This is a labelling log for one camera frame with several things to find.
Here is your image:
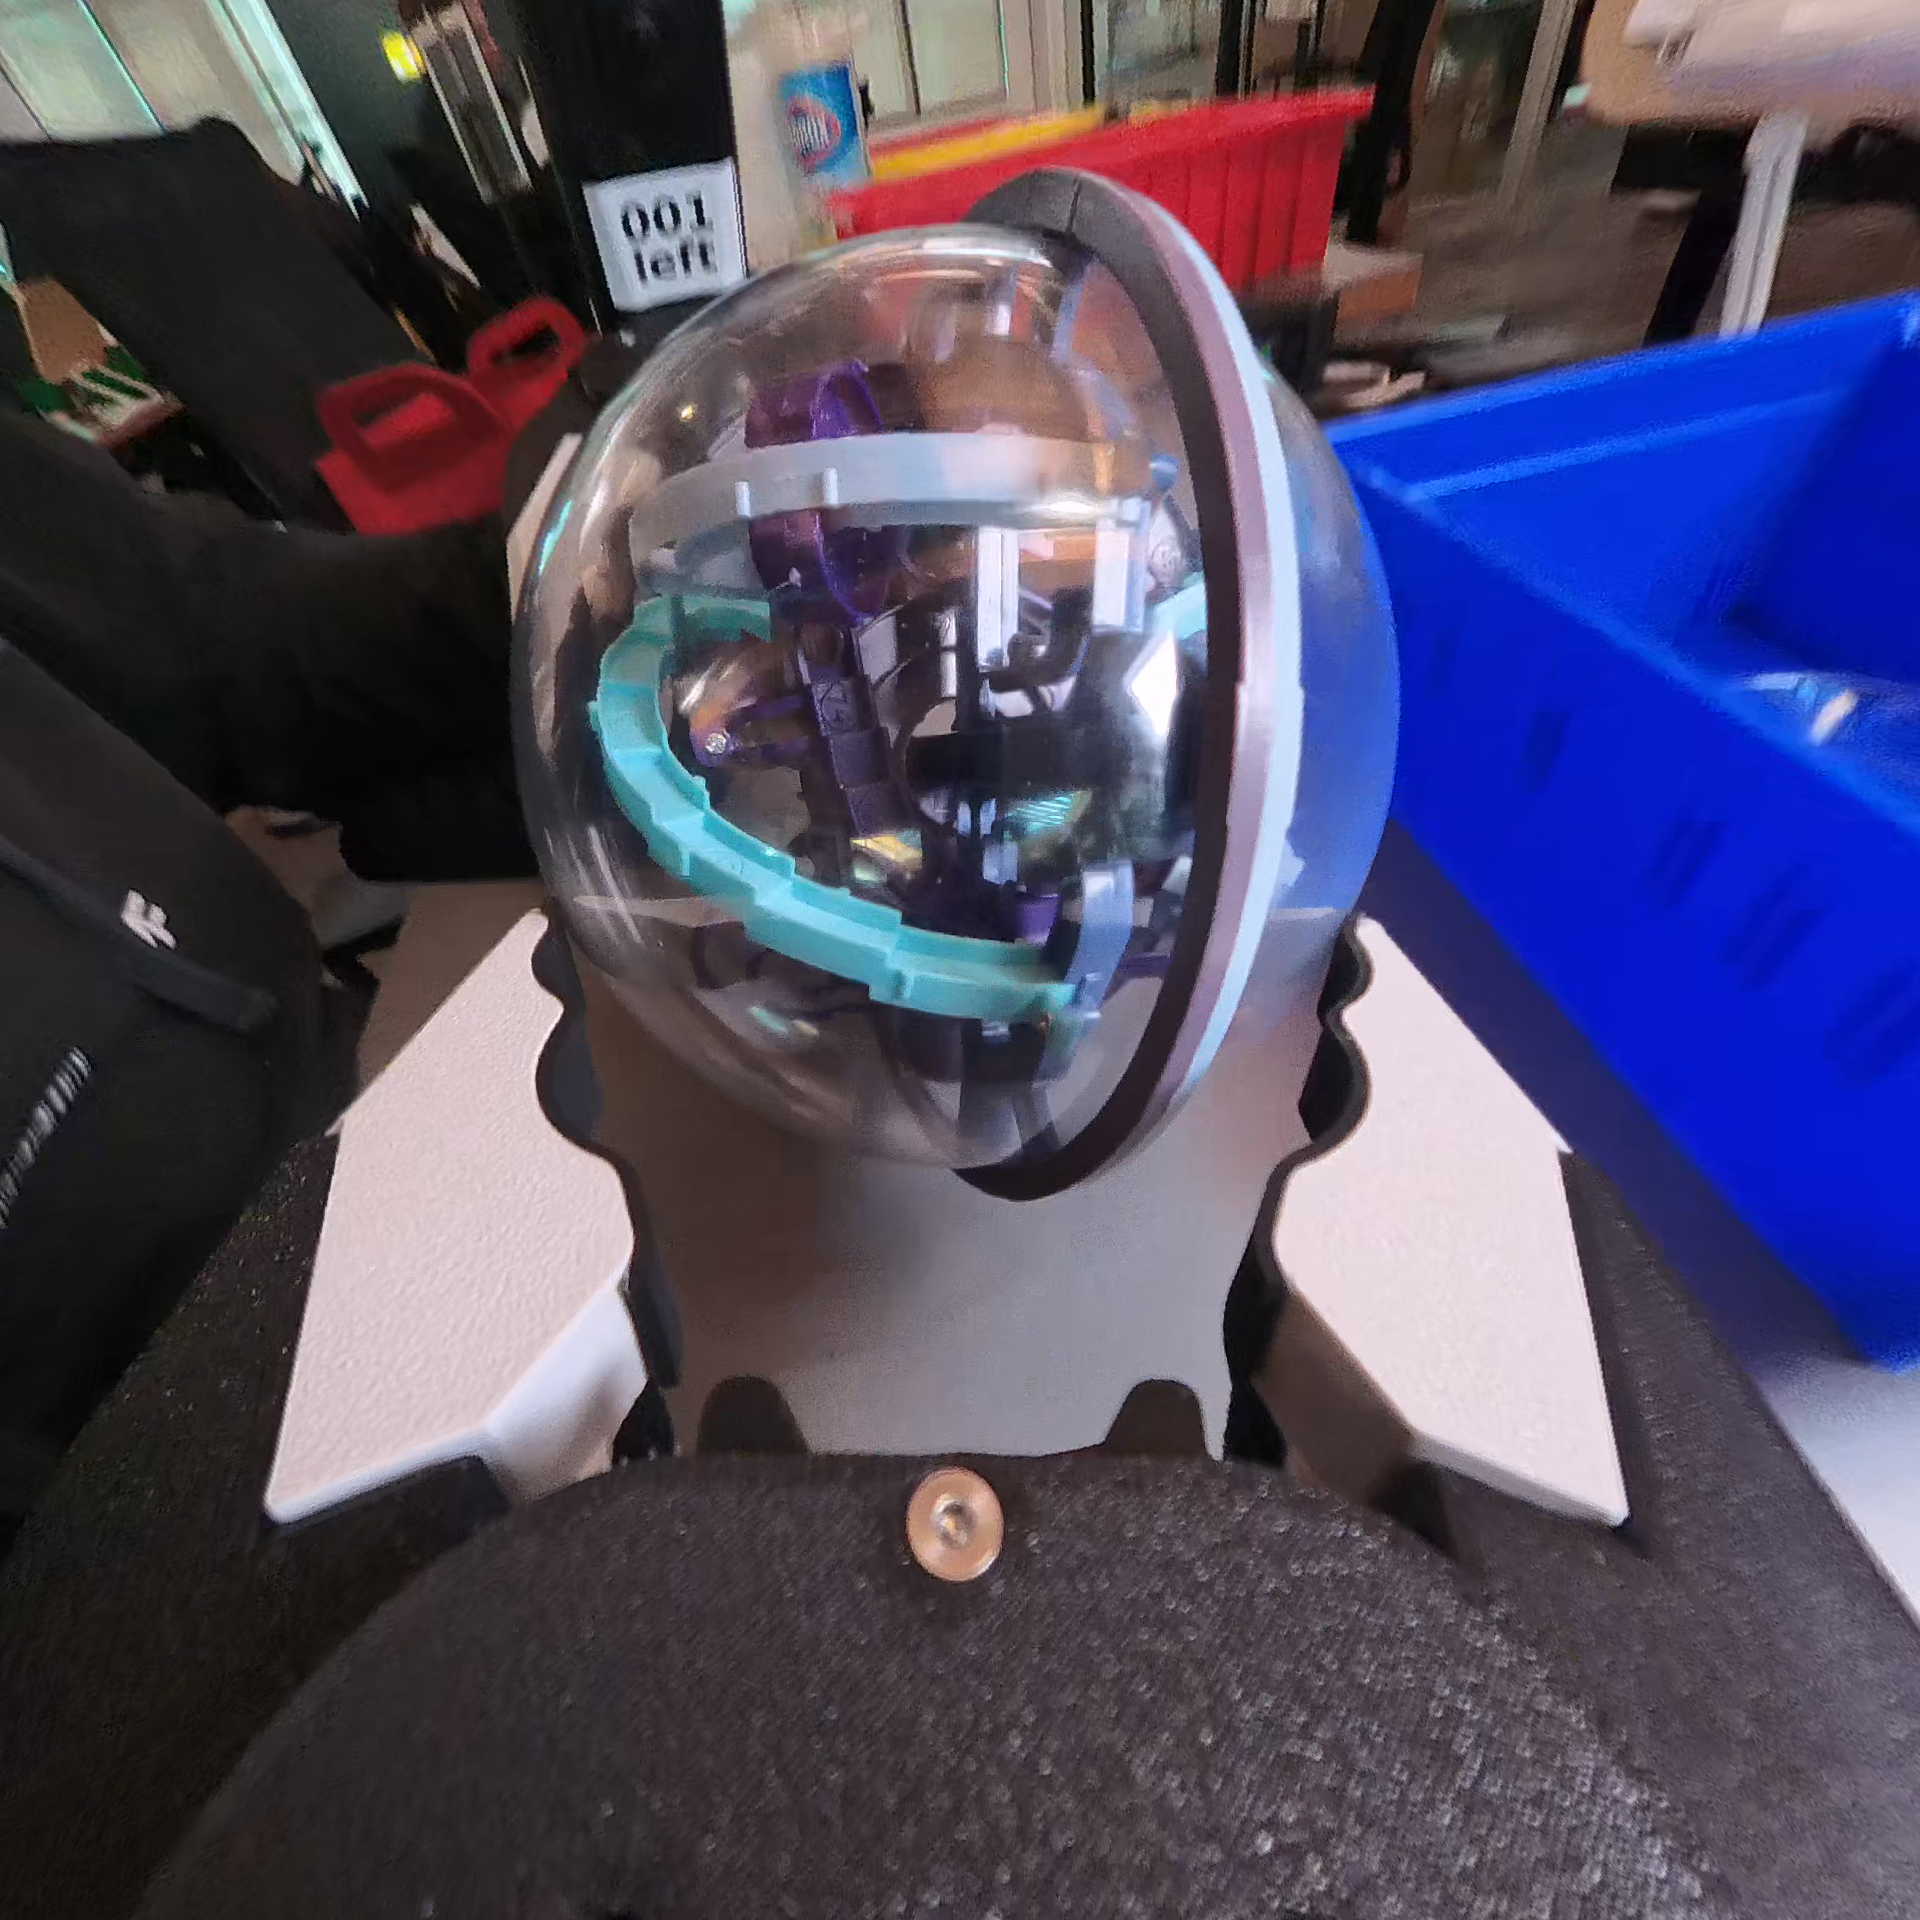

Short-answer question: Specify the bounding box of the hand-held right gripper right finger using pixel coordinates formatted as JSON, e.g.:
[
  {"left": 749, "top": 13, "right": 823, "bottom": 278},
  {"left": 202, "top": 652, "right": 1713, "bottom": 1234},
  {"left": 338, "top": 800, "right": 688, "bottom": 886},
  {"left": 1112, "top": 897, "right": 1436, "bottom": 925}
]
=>
[{"left": 1231, "top": 918, "right": 1629, "bottom": 1525}]

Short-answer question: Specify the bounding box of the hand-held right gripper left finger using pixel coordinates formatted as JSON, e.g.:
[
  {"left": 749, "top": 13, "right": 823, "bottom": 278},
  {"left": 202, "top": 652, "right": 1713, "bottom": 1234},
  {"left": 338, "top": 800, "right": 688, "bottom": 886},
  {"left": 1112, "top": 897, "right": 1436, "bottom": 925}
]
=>
[{"left": 265, "top": 918, "right": 683, "bottom": 1525}]

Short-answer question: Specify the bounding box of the blue plastic bin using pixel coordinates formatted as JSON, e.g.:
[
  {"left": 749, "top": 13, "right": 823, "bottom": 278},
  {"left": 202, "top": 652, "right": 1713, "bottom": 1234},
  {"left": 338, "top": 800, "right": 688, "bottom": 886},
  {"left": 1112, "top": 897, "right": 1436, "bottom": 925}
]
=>
[{"left": 1319, "top": 292, "right": 1920, "bottom": 1368}]

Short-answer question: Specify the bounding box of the clear plastic maze ball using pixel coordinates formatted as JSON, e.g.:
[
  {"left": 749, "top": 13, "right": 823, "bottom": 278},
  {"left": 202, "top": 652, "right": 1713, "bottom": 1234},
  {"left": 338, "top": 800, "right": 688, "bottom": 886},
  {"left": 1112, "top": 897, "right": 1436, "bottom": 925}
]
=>
[{"left": 514, "top": 170, "right": 1401, "bottom": 1201}]

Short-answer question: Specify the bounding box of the person's left forearm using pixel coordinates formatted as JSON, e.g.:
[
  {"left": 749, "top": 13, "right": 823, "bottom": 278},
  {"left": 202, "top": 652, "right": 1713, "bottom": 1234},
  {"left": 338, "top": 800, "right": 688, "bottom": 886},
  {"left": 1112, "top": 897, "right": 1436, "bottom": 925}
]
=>
[{"left": 0, "top": 404, "right": 557, "bottom": 886}]

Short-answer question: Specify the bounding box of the clear plastic ball stand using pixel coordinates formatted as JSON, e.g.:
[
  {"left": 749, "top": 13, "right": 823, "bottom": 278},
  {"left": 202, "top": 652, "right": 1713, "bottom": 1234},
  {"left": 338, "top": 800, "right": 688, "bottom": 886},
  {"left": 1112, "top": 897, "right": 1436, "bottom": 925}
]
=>
[{"left": 1743, "top": 665, "right": 1920, "bottom": 784}]

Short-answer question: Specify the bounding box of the white wipes canister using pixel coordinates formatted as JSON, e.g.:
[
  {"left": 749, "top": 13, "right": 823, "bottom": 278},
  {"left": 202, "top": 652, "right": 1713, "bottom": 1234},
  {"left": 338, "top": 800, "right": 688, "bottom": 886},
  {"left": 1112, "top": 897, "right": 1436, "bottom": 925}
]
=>
[{"left": 763, "top": 0, "right": 875, "bottom": 205}]

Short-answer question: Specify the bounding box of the yellow plastic bin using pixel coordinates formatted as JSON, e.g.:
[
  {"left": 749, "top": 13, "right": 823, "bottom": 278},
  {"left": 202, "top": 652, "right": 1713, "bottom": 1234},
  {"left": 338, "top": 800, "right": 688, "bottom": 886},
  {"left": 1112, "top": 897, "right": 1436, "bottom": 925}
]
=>
[{"left": 867, "top": 106, "right": 1102, "bottom": 178}]

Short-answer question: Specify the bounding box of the black backpack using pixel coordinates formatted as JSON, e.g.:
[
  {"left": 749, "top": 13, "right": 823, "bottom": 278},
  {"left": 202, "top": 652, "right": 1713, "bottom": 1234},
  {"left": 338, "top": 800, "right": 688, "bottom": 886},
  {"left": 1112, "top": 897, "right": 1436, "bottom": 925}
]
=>
[{"left": 0, "top": 630, "right": 378, "bottom": 1534}]

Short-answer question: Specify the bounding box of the red plastic bin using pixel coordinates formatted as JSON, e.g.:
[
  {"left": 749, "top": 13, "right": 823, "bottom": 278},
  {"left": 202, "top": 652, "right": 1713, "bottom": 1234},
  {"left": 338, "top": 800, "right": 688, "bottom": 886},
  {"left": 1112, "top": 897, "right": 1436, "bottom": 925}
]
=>
[{"left": 823, "top": 84, "right": 1376, "bottom": 292}]

